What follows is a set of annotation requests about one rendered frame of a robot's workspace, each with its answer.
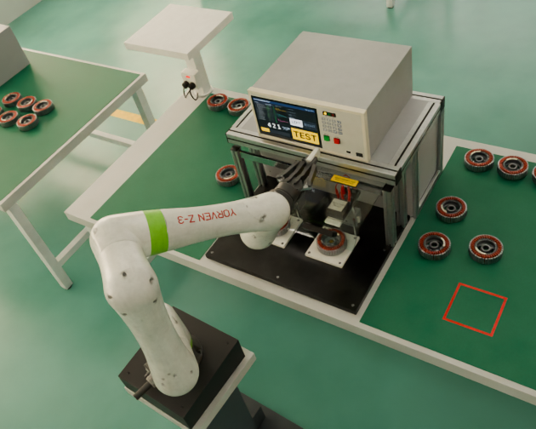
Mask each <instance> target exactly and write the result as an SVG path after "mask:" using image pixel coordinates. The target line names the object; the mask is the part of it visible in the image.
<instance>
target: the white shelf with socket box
mask: <svg viewBox="0 0 536 429"><path fill-rule="evenodd" d="M233 19H234V18H233V14H232V12H229V11H222V10H216V9H203V8H196V7H190V6H183V5H176V4H169V5H168V6H167V7H166V8H165V9H163V10H162V11H161V12H160V13H159V14H157V15H156V16H155V17H154V18H153V19H151V20H150V21H149V22H148V23H146V24H145V25H144V26H143V27H141V28H140V29H139V30H138V31H137V32H136V33H135V34H134V35H133V36H132V37H130V38H129V39H128V40H127V41H125V42H124V45H125V47H126V49H130V50H134V51H140V52H144V53H149V54H157V55H162V56H167V57H172V58H176V59H181V60H185V62H186V64H187V67H188V68H185V69H184V70H183V71H182V72H181V73H180V74H181V76H182V79H183V83H182V86H183V93H184V96H185V98H186V97H187V95H188V94H189V93H190V94H191V90H193V89H195V91H194V94H195V96H196V97H197V98H198V97H204V96H207V95H209V94H211V93H212V92H213V87H212V86H211V85H210V84H209V80H208V76H207V73H206V70H205V67H204V64H203V61H202V56H201V54H200V50H201V49H202V48H203V47H204V46H205V45H206V44H207V43H209V42H210V41H211V40H212V39H213V38H214V37H215V36H216V35H217V34H218V33H219V32H220V31H221V30H222V29H223V28H224V27H226V26H227V25H228V24H229V23H230V22H231V21H232V20H233ZM187 88H189V89H190V90H189V92H188V93H187V95H185V89H187ZM191 97H192V99H193V100H197V98H196V99H194V98H193V96H192V94H191Z"/></svg>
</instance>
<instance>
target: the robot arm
mask: <svg viewBox="0 0 536 429"><path fill-rule="evenodd" d="M320 155H321V153H320V148H319V147H315V149H314V150H313V151H312V153H311V154H310V155H308V156H306V158H302V161H301V162H300V161H299V160H297V161H296V162H294V163H293V164H292V165H291V166H289V167H288V168H287V169H286V170H284V171H283V172H282V173H280V174H278V175H277V182H278V183H279V184H278V185H277V187H276V188H275V189H272V190H270V191H269V192H265V193H262V194H259V195H257V196H253V197H248V198H244V199H241V200H236V201H232V202H228V203H219V204H214V205H207V206H200V207H190V208H177V209H153V210H144V211H136V212H129V213H122V214H112V215H107V216H105V217H103V218H101V219H100V220H98V221H97V222H96V223H95V224H94V226H93V228H92V230H91V232H90V236H89V243H90V247H91V249H92V251H93V253H94V256H95V258H96V260H97V262H98V264H99V267H100V272H101V276H102V281H103V288H104V294H105V298H106V300H107V302H108V303H109V304H110V306H111V307H112V308H113V309H114V310H115V311H116V312H117V314H118V315H119V316H120V317H121V318H122V320H123V321H124V322H125V323H126V324H127V326H128V327H129V329H130V330H131V332H132V333H133V335H134V337H135V339H136V340H137V341H138V343H139V344H140V347H141V349H142V351H143V353H144V354H145V358H146V361H147V362H146V363H145V364H144V366H145V370H146V371H147V372H146V374H145V378H146V377H147V378H146V379H147V382H146V383H145V384H144V385H143V386H142V387H141V388H140V389H139V390H138V391H137V392H136V393H135V394H134V395H133V396H134V397H135V398H136V399H137V400H139V399H140V398H141V397H142V396H143V395H144V394H145V393H146V392H147V391H148V390H149V389H150V388H151V387H152V386H153V387H157V389H158V390H159V391H160V392H162V393H164V394H166V395H168V396H171V397H178V396H182V395H185V394H186V393H188V392H189V391H190V390H191V389H192V388H193V387H194V386H195V385H196V383H197V380H198V376H199V367H198V365H199V363H200V362H201V360H202V345H201V343H200V341H199V340H198V338H197V337H195V336H194V335H191V334H190V332H189V330H188V329H187V327H186V326H185V325H184V324H183V322H182V321H181V319H180V317H179V316H178V314H177V313H176V312H175V310H174V309H173V307H171V306H170V305H169V304H166V303H164V301H163V297H162V293H161V290H160V286H159V282H158V279H157V274H156V273H155V272H154V271H153V269H152V267H151V265H150V263H149V261H148V260H147V258H146V257H148V256H152V255H158V254H161V253H165V252H168V251H171V250H174V249H179V248H182V247H185V246H188V245H191V244H194V243H200V242H202V241H206V240H209V239H214V238H217V237H225V236H230V235H235V234H240V237H241V239H242V241H243V242H244V243H245V244H246V245H247V246H248V247H250V248H251V249H265V248H267V247H269V246H270V245H271V244H272V243H273V242H274V240H275V238H276V236H277V234H278V232H279V231H280V229H281V228H282V227H283V226H284V225H285V224H286V223H287V222H288V219H289V216H290V213H291V212H292V210H293V209H294V203H295V201H296V200H297V198H298V197H299V194H300V193H302V192H303V191H304V190H309V192H311V191H312V184H313V181H314V179H315V177H316V172H317V168H316V163H317V162H318V158H319V156H320ZM296 165H297V166H296ZM306 165H307V166H306ZM308 175H309V177H308ZM307 177H308V179H307V182H306V183H305V185H304V186H303V184H304V181H305V179H306V178H307ZM148 375H149V376H148Z"/></svg>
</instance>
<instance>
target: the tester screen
mask: <svg viewBox="0 0 536 429"><path fill-rule="evenodd" d="M253 100H254V106H255V110H256V113H257V117H258V120H259V126H260V130H261V132H263V133H267V134H273V135H276V136H281V137H284V138H288V139H291V140H296V139H293V135H292V130H291V128H294V129H301V130H304V131H309V132H312V133H316V134H318V131H317V126H316V130H313V129H306V128H301V127H298V126H294V125H291V124H290V121H289V119H290V118H293V119H297V120H301V121H305V122H309V123H315V124H316V116H315V111H314V110H310V109H305V108H301V107H297V106H290V105H285V104H281V103H277V102H273V101H268V100H262V99H257V98H253ZM267 122H269V123H276V124H280V125H281V127H282V130H280V129H274V128H269V127H267ZM261 127H263V128H267V129H274V130H277V131H281V132H284V133H289V134H290V137H288V136H285V135H281V134H274V133H271V132H267V131H264V130H262V129H261ZM297 141H301V142H305V143H309V144H312V145H316V146H320V141H319V145H317V144H313V143H310V142H306V141H302V140H297Z"/></svg>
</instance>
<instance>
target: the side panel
mask: <svg viewBox="0 0 536 429"><path fill-rule="evenodd" d="M444 109H445V106H444V108H443V109H442V112H441V113H440V115H439V117H438V118H437V120H436V121H435V123H434V125H433V126H432V128H431V130H430V132H429V133H428V135H427V136H426V137H425V140H424V141H423V143H422V145H421V146H420V148H419V149H418V151H417V153H416V154H415V156H414V158H413V217H414V219H416V218H417V217H418V215H419V212H420V210H421V209H422V208H423V206H424V204H425V201H426V200H427V198H428V197H429V195H430V193H431V191H432V189H433V187H434V185H435V184H436V182H437V180H438V178H439V177H440V175H441V172H442V165H443V136H444Z"/></svg>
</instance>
